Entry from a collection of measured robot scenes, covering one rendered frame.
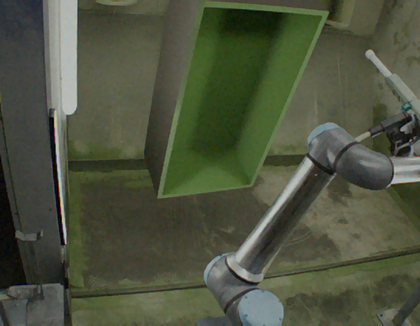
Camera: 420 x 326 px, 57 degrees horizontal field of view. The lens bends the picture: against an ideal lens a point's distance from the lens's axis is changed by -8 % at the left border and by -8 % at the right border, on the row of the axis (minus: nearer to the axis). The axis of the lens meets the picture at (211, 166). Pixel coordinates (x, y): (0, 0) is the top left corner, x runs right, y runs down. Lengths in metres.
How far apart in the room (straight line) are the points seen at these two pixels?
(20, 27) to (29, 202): 0.68
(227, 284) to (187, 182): 1.13
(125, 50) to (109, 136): 0.66
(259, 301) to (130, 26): 2.39
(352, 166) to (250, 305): 0.54
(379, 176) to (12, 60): 1.14
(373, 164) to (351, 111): 2.68
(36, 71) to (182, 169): 1.39
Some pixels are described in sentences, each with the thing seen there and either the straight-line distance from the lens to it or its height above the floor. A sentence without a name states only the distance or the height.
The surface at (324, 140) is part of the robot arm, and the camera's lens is 1.26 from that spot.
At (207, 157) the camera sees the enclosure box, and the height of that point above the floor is 0.52.
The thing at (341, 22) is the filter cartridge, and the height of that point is 1.30.
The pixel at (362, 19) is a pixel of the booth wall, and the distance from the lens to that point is 4.00.
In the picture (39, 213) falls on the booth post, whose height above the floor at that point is 0.85.
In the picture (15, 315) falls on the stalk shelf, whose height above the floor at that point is 0.79.
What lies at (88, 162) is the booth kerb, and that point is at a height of 0.14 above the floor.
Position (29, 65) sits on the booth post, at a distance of 1.34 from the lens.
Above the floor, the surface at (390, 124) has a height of 1.44.
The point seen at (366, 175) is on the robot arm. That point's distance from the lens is 1.21.
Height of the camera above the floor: 1.99
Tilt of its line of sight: 35 degrees down
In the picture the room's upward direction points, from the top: 11 degrees clockwise
